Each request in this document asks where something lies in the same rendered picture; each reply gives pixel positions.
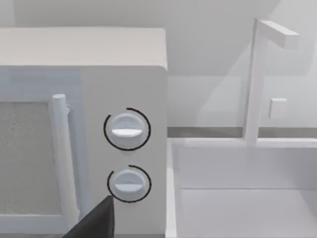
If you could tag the pale microwave oven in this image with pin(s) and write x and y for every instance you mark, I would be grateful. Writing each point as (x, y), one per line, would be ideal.
(128, 79)

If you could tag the small white microwave knob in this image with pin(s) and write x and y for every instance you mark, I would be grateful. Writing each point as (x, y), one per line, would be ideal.
(128, 184)

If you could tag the large white microwave knob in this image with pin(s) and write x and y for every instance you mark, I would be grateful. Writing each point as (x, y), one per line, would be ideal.
(126, 129)

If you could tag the tall white tap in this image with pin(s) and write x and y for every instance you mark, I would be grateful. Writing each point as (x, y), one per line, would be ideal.
(257, 79)

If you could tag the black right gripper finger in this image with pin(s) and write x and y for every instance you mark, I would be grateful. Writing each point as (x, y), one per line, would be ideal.
(97, 220)

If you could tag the white sink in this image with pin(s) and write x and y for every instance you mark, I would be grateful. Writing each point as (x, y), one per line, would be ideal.
(242, 188)

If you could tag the microwave door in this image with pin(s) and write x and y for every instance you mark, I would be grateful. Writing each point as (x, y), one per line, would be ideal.
(29, 158)

